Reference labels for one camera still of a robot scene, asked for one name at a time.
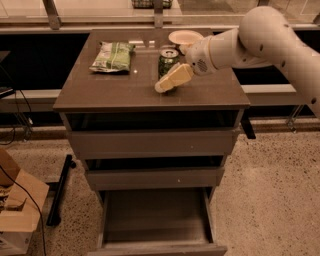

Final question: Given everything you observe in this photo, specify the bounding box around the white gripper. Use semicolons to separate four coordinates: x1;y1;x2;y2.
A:
155;36;217;93

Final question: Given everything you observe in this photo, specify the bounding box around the green soda can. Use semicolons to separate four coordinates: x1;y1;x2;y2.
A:
158;48;179;79

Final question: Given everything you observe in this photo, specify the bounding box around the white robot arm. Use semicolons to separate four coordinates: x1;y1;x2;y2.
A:
155;6;320;117

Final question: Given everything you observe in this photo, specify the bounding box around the grey drawer cabinet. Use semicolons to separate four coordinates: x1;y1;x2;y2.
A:
52;28;252;256

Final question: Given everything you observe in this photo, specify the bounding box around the top grey drawer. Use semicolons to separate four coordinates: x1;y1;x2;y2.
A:
68;129;239;160

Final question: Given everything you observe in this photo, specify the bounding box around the grey drawer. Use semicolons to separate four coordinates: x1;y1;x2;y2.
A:
87;188;227;256
68;129;239;160
86;167;224;191

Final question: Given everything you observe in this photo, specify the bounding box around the middle grey drawer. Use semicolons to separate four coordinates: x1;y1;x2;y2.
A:
86;167;224;191

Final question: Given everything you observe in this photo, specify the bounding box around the bottom grey drawer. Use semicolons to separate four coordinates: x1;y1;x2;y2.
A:
87;188;227;256

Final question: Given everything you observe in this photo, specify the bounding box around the white paper bowl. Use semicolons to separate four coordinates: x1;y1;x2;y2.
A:
168;30;203;46

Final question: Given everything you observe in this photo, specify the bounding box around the green chip bag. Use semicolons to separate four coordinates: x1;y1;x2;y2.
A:
89;41;135;73

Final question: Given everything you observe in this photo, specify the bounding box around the black floor stand leg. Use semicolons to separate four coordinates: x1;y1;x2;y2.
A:
46;154;76;226

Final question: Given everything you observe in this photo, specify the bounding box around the brown cardboard box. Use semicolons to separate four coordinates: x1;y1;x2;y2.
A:
0;149;49;256

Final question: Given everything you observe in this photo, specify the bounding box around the black bracket behind cabinet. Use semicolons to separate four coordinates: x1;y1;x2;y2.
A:
241;110;256;139

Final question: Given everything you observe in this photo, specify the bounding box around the metal bracket right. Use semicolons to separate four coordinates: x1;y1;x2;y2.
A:
286;105;304;133

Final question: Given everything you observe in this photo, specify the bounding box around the black cable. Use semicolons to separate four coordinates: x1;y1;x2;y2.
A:
0;63;48;256

